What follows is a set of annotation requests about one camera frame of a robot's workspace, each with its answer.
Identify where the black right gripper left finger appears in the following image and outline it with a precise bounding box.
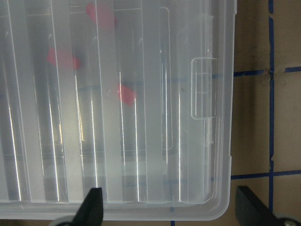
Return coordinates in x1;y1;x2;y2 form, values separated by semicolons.
71;188;103;226

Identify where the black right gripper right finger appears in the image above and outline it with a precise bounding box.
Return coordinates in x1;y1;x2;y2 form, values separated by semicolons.
236;186;284;226

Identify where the red block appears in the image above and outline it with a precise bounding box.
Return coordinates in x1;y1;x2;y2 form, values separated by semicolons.
47;48;81;70
86;3;118;31
113;82;137;106

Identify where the clear plastic box lid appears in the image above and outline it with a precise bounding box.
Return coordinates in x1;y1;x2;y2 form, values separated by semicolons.
0;0;237;221

